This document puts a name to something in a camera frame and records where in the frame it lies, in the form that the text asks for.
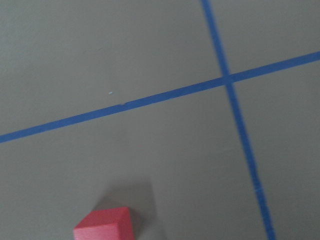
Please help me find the red block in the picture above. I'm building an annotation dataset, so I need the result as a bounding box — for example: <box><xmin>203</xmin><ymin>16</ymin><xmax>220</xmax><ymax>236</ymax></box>
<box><xmin>73</xmin><ymin>206</ymin><xmax>135</xmax><ymax>240</ymax></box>

